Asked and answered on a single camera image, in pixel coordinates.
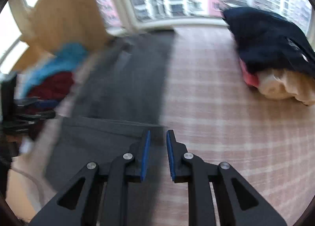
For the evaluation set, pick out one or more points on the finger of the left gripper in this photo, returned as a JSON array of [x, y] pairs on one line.
[[29, 101], [40, 116]]

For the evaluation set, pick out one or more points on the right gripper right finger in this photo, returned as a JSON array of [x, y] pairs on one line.
[[217, 189]]

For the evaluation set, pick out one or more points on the dark grey zip jacket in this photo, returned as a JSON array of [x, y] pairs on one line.
[[121, 97]]

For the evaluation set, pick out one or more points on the dark red garment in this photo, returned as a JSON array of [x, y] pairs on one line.
[[50, 92]]

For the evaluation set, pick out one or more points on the blue garment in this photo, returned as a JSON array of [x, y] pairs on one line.
[[66, 59]]

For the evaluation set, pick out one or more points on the pink plaid mat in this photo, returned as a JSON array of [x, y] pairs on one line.
[[211, 111]]

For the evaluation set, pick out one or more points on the cream folded garment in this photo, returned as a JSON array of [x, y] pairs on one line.
[[283, 84]]

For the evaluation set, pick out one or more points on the navy swoosh shirt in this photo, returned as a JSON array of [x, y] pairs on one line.
[[266, 40]]

